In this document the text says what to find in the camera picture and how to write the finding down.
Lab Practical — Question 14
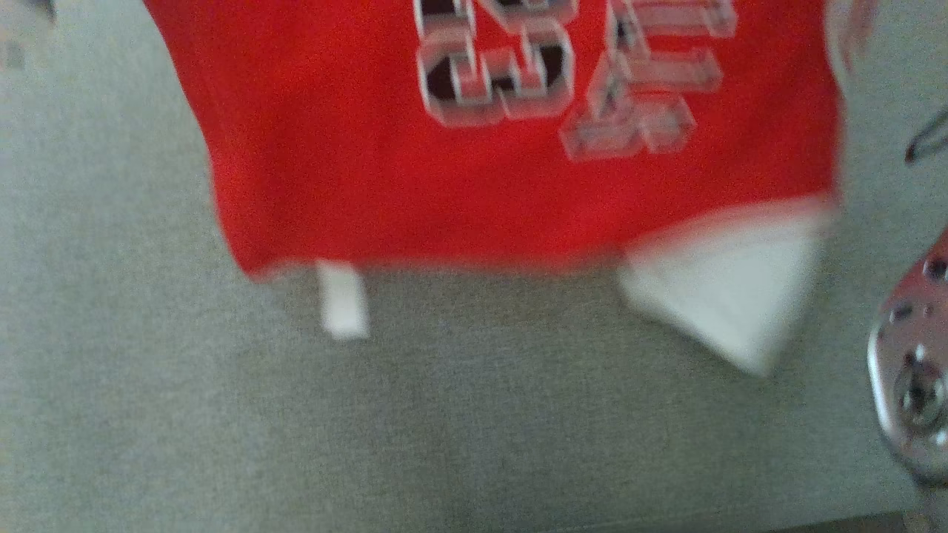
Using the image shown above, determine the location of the right black cable teal plug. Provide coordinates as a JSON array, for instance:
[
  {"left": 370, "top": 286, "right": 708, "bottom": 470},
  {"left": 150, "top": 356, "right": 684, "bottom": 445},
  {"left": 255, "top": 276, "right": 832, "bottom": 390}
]
[{"left": 904, "top": 110, "right": 948, "bottom": 166}]

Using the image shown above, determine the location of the grey fabric sofa seat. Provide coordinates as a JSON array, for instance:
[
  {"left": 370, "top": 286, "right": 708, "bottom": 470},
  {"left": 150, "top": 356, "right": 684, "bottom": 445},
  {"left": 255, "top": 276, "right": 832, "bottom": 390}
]
[{"left": 0, "top": 0, "right": 948, "bottom": 533}]

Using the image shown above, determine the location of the red basketball jersey white trim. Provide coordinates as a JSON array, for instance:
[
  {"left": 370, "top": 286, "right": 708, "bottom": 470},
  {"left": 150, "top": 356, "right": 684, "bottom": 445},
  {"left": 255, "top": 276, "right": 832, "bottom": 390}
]
[{"left": 141, "top": 0, "right": 880, "bottom": 378}]

